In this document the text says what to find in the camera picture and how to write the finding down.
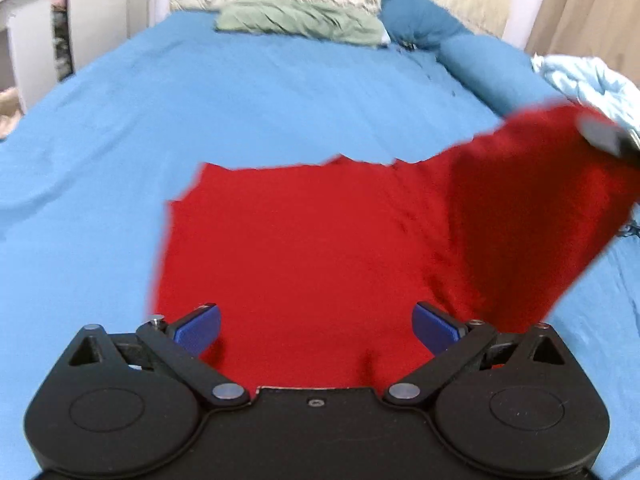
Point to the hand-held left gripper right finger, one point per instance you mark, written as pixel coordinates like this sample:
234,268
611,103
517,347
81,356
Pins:
435,327

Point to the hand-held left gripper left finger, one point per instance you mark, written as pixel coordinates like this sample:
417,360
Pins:
200,330

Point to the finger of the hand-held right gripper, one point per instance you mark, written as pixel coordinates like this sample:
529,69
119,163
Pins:
602,132

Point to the red knit sweater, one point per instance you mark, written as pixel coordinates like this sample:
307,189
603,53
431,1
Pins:
310,260

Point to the light blue blanket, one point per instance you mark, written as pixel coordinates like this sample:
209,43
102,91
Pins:
585,77

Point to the beige curtain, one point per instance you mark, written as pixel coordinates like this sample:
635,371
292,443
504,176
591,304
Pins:
590,10

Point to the light blue bolster pillow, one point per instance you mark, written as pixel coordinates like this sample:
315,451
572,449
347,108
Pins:
490,70

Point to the dark blue pillow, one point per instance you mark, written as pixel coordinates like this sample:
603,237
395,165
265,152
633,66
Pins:
415,15

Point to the green pillow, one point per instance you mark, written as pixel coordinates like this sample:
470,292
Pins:
300,20

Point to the white wardrobe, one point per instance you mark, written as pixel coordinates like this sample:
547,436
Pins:
107,5

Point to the white cabinet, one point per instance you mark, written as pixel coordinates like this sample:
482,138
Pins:
27,35

